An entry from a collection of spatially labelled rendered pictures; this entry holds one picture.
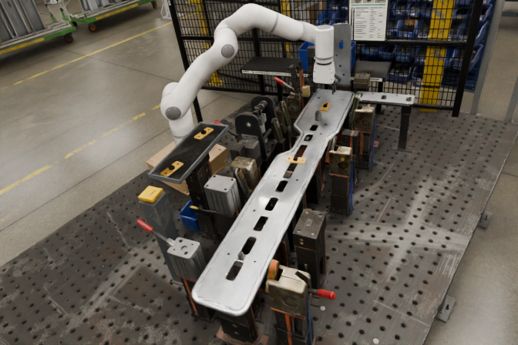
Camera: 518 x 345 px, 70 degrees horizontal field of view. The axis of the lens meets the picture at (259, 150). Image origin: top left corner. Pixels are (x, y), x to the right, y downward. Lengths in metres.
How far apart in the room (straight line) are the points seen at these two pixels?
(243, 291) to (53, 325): 0.84
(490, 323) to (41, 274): 2.17
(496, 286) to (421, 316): 1.12
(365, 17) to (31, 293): 2.12
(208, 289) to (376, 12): 1.71
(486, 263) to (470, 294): 0.26
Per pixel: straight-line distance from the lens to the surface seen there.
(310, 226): 1.24
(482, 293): 2.49
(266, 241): 1.25
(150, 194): 1.29
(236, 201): 1.37
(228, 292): 1.15
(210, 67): 1.69
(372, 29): 2.31
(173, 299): 1.56
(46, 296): 1.83
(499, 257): 2.68
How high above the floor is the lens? 1.93
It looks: 35 degrees down
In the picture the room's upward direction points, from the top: 9 degrees counter-clockwise
